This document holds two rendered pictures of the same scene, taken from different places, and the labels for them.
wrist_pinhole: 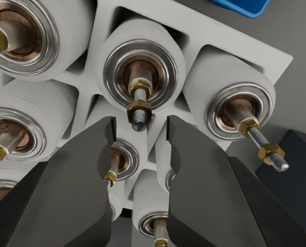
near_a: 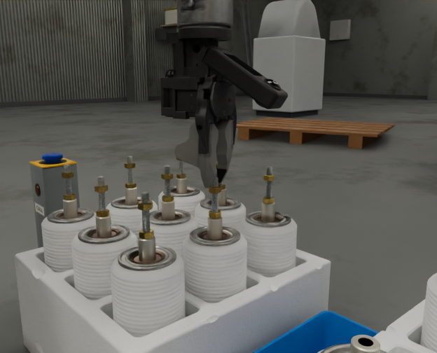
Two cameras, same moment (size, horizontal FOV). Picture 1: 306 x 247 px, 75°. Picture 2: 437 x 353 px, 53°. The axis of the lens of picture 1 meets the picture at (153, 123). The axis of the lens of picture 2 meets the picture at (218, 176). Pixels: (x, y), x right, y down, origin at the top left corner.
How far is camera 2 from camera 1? 0.58 m
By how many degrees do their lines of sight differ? 67
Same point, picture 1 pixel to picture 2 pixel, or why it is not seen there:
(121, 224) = not seen: hidden behind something
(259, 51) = (162, 335)
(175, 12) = (236, 301)
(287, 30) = not seen: outside the picture
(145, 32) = (239, 244)
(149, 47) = (231, 240)
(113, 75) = (225, 229)
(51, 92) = not seen: hidden behind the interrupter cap
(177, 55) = (216, 248)
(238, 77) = (177, 263)
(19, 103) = (234, 211)
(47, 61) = (249, 219)
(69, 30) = (258, 232)
